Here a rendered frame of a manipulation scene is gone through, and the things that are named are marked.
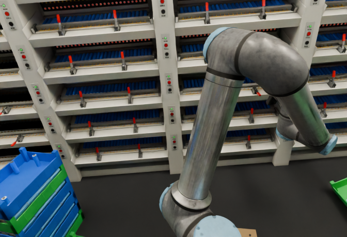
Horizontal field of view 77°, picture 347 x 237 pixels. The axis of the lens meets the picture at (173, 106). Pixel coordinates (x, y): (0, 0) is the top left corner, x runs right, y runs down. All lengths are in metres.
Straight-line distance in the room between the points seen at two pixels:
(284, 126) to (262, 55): 0.58
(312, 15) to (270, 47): 0.75
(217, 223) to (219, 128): 0.31
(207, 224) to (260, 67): 0.51
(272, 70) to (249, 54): 0.07
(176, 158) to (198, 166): 0.73
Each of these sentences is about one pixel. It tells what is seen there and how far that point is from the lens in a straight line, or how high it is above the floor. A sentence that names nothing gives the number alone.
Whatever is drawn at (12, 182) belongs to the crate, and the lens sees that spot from 1.23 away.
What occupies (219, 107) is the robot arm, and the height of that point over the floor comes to 0.78.
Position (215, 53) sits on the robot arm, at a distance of 0.63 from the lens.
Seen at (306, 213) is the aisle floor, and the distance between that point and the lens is 1.46.
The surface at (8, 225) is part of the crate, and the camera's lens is 1.10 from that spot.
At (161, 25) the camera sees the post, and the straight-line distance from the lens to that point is 1.11.
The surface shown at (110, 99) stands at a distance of 1.31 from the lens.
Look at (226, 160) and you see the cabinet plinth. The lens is 1.57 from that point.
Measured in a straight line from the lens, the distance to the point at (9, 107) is 1.56.
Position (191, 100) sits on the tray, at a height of 0.54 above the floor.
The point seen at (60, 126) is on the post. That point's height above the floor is 0.43.
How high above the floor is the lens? 1.08
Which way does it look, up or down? 28 degrees down
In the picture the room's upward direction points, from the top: 5 degrees counter-clockwise
